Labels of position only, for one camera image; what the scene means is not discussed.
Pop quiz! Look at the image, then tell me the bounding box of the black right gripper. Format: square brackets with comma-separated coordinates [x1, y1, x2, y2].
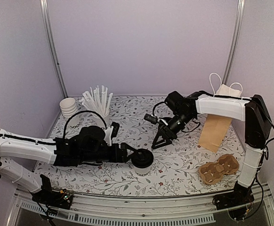
[152, 111, 195, 149]

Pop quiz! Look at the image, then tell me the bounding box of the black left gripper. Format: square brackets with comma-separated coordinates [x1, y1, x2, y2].
[80, 143, 137, 164]

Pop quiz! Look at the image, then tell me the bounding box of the black cup lid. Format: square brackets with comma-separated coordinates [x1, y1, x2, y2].
[131, 149, 154, 165]

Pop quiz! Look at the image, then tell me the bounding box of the white paper coffee cup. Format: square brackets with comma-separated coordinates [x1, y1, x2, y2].
[133, 164, 152, 177]

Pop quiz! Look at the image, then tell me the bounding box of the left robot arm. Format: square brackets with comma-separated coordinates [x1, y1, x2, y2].
[0, 122, 137, 204]

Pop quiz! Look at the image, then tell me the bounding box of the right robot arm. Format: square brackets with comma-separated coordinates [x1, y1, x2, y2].
[145, 90, 274, 205]

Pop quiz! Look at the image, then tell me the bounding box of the floral tablecloth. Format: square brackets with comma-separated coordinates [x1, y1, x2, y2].
[34, 95, 254, 197]

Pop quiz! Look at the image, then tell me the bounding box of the brown paper bag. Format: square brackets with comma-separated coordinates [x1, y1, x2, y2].
[198, 73, 243, 153]

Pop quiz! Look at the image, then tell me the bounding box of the bundle of wrapped white straws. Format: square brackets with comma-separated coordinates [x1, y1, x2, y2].
[79, 85, 113, 118]

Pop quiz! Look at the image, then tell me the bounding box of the brown cardboard cup carrier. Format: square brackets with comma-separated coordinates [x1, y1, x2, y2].
[198, 154, 239, 185]

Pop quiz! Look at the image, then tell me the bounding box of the stack of white paper cups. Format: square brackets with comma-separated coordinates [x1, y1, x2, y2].
[59, 97, 80, 129]

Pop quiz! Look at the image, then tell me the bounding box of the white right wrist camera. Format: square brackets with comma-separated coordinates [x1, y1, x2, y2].
[144, 113, 167, 125]

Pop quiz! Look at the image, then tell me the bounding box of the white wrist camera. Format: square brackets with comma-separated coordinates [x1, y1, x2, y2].
[104, 122, 120, 146]
[144, 113, 167, 125]

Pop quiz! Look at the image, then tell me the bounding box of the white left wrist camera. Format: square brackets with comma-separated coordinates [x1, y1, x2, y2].
[104, 122, 120, 146]

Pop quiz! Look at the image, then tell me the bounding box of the aluminium front rail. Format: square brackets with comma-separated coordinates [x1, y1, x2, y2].
[7, 183, 274, 226]

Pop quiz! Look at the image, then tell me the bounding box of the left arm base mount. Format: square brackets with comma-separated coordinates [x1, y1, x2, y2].
[32, 174, 73, 214]

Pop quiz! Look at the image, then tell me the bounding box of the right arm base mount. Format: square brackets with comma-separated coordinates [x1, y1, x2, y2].
[212, 182, 254, 221]

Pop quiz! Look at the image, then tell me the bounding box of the left aluminium frame post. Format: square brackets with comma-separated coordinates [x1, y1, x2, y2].
[40, 0, 68, 98]

